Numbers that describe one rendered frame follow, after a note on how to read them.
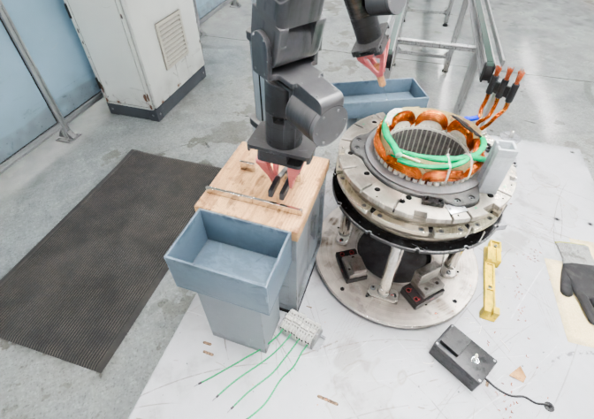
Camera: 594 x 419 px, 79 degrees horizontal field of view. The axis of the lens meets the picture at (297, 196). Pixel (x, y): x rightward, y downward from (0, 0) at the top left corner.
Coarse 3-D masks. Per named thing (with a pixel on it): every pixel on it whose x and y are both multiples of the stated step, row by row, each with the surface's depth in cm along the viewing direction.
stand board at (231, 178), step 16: (240, 144) 74; (320, 160) 71; (224, 176) 67; (240, 176) 67; (256, 176) 67; (304, 176) 67; (320, 176) 67; (240, 192) 64; (256, 192) 64; (288, 192) 64; (304, 192) 64; (208, 208) 61; (224, 208) 61; (240, 208) 61; (256, 208) 61; (304, 208) 61; (272, 224) 59; (288, 224) 59; (304, 224) 61
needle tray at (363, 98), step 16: (368, 80) 94; (400, 80) 95; (352, 96) 96; (368, 96) 96; (384, 96) 96; (400, 96) 96; (416, 96) 94; (352, 112) 88; (368, 112) 89; (384, 112) 89
